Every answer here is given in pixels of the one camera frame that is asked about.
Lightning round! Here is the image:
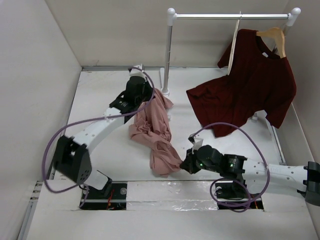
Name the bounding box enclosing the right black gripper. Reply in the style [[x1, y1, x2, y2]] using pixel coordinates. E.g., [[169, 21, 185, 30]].
[[179, 145, 220, 174]]

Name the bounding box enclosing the pink t shirt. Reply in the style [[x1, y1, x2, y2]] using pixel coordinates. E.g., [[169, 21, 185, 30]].
[[128, 89, 182, 177]]

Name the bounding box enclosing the cream plastic hanger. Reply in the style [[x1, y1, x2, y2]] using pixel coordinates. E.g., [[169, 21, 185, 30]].
[[227, 16, 242, 75]]

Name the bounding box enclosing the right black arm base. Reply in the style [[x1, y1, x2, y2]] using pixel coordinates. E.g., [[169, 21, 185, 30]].
[[214, 181, 264, 212]]

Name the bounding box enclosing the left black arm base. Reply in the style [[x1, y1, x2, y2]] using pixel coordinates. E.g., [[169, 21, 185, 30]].
[[79, 181, 128, 211]]

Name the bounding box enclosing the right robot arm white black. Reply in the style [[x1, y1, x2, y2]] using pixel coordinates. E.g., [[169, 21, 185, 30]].
[[180, 145, 320, 206]]

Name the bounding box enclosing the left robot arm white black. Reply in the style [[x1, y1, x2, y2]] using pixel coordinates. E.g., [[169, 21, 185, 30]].
[[52, 75, 154, 199]]

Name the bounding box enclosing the dark red t shirt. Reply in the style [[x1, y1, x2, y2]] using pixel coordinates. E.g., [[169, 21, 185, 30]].
[[186, 29, 297, 138]]

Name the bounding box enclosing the wooden hanger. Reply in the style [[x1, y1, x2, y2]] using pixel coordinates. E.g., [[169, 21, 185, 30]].
[[256, 27, 286, 59]]

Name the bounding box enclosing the metal clothes rack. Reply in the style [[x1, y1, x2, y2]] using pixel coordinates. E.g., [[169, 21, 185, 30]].
[[158, 7, 302, 123]]

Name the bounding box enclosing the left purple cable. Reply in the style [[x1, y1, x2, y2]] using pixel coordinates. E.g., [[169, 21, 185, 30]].
[[42, 66, 156, 208]]

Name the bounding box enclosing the purple cable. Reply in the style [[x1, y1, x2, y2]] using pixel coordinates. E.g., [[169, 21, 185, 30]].
[[42, 66, 156, 208], [188, 122, 271, 212]]

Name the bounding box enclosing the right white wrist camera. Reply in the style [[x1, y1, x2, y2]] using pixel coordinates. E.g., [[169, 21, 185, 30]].
[[188, 134, 204, 152]]

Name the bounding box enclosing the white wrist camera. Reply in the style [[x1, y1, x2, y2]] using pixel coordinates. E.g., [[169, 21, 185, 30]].
[[188, 134, 204, 152], [128, 64, 145, 78]]

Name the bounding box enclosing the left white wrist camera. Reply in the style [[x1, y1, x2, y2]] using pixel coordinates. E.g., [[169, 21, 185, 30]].
[[128, 64, 145, 78]]

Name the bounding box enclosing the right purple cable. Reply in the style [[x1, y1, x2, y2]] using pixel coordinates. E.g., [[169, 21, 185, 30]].
[[188, 122, 271, 212]]

